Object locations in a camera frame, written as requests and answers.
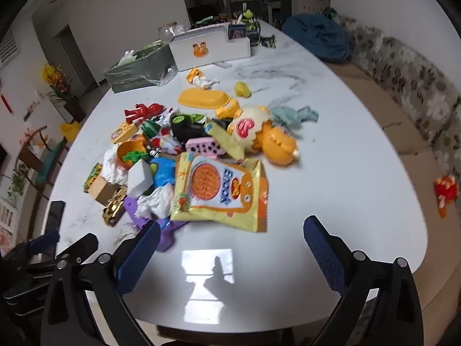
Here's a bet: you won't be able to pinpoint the yellow flowers in dark pot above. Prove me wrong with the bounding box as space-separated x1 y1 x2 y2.
41 64 87 123

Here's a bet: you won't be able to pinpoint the clear plastic bag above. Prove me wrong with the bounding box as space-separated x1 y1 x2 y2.
144 63 179 87

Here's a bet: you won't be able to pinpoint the pink dotted toy block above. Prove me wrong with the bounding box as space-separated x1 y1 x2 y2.
185 138 224 159

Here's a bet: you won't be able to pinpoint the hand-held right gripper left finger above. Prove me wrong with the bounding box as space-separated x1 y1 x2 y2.
40 219 161 346

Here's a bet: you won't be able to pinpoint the green potted plant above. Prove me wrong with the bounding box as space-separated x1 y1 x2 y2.
6 166 30 203

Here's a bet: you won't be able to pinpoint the crumpled yellow white wrapper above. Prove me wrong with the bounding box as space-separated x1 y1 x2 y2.
186 68 220 90

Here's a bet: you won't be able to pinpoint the orange toy bowl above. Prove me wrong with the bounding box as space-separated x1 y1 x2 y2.
117 140 148 170

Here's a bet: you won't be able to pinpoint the gold black toy car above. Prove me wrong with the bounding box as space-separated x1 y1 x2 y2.
103 187 129 227

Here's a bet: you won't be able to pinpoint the yellow snack packet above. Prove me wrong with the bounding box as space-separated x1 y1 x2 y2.
169 151 270 233

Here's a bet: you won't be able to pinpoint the wooden chair teal cushion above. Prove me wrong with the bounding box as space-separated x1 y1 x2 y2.
16 126 71 202

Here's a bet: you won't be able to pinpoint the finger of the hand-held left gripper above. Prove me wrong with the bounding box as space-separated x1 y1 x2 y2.
54 234 99 264
22 230 61 259

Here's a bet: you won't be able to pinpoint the blue bean bag cushion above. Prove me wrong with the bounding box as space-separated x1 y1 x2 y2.
281 14 356 62

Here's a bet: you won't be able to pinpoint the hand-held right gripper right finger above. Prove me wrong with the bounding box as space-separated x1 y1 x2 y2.
303 215 425 346

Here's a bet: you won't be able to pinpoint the green brown toy sandwich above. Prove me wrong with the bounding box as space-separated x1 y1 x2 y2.
83 163 103 194

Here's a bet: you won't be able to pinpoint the grey door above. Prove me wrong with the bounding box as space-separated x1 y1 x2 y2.
54 25 99 91

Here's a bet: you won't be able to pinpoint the white red robot figure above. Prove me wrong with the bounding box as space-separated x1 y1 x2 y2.
149 112 184 156

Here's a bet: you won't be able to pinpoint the green tissue box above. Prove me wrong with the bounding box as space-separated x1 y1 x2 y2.
104 43 178 94

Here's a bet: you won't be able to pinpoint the crumpled white tissue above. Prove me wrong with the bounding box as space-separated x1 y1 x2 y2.
103 148 129 183
137 185 175 220

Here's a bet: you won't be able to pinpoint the orange cat plush toy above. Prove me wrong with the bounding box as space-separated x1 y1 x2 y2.
230 105 302 167

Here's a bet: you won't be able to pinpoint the yellow plastic tray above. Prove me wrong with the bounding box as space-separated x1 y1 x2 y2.
179 87 232 109

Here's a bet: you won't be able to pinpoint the blue plastic toy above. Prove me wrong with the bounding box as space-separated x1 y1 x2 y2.
149 157 177 188

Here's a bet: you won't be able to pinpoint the pale yellow snack wrapper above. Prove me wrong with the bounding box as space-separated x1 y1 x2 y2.
207 121 246 161

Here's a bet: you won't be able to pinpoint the glass jar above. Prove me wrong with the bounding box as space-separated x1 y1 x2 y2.
158 22 179 42

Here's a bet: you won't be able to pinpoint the white foam block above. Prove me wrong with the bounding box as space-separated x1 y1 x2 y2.
128 159 156 198

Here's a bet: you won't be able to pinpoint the red plush toy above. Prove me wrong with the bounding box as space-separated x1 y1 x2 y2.
434 175 459 219

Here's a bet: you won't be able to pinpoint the white box with orange sticker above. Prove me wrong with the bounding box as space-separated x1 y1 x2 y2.
169 22 252 72

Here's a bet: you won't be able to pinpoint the brown cardboard block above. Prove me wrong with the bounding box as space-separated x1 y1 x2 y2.
88 178 122 203

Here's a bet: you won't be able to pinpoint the teal crumpled cloth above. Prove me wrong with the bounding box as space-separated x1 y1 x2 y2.
270 105 320 131

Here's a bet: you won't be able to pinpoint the floral sofa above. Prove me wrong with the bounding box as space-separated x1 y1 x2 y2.
322 7 461 332

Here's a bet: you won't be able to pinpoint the yellow toy cake slice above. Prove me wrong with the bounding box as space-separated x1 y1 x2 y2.
111 122 139 144

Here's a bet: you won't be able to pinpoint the red toy figure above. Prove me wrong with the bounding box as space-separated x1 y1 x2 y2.
124 103 168 123

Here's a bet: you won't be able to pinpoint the yellow orange block toy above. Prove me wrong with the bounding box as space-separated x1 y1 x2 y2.
216 101 240 120

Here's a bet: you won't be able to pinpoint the toy watermelon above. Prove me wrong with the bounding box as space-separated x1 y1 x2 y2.
140 119 159 140

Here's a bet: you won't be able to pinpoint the purple plastic toy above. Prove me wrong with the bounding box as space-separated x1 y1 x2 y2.
124 196 188 253

